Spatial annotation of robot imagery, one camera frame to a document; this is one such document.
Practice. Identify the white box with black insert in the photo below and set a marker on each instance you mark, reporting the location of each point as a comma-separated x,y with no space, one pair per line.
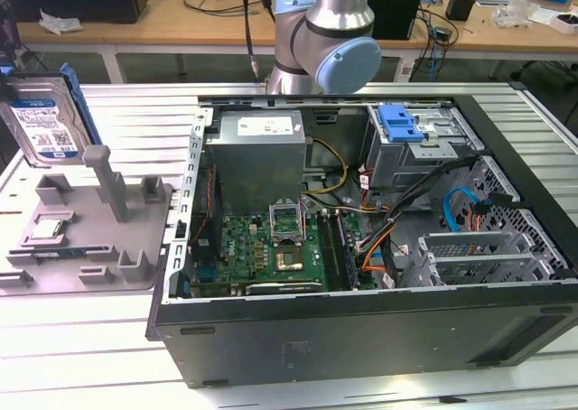
566,22

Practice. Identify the CPU socket with gold contacts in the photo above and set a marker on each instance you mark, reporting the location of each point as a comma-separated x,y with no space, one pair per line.
289,259

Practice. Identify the crumpled white paper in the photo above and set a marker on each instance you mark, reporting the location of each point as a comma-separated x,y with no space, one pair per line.
58,21

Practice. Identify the wooden desk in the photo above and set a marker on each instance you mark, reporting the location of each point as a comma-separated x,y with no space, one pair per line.
149,21

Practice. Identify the grey parts rack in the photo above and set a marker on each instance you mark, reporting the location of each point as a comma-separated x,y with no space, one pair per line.
90,229

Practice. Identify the installed RAM stick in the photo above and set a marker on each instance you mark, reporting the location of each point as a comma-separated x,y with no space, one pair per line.
347,252

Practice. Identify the blue plastic drive carrier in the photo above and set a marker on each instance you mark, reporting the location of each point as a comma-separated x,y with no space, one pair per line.
399,125

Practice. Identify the metal optical drive cage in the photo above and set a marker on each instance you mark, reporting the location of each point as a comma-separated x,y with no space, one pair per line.
420,161

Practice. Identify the empty black RAM slot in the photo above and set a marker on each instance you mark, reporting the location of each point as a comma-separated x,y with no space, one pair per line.
327,252

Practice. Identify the black graphics card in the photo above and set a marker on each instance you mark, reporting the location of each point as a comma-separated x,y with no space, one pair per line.
284,287

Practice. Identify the silver CPU chip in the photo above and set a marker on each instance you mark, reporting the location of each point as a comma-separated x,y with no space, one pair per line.
46,228

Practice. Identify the grey power supply unit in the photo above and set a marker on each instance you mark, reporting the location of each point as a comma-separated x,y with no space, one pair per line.
257,157

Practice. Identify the black open PC case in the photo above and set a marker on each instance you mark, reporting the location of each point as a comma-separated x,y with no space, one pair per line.
361,338

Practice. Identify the hard disk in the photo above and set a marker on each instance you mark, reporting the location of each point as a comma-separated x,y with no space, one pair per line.
45,121

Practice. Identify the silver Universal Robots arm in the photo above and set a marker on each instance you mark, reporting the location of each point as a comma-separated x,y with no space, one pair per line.
338,3

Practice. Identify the black tower behind arm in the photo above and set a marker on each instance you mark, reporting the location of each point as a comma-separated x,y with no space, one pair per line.
397,15

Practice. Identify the metal disk bay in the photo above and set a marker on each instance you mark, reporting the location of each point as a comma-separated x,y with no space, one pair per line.
474,261

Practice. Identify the small black box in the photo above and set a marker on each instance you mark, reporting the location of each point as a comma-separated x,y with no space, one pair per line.
459,7

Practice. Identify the green motherboard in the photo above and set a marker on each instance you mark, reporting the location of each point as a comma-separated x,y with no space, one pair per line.
244,247

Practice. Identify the clear plastic bags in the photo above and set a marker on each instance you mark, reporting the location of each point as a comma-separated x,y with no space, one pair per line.
515,12

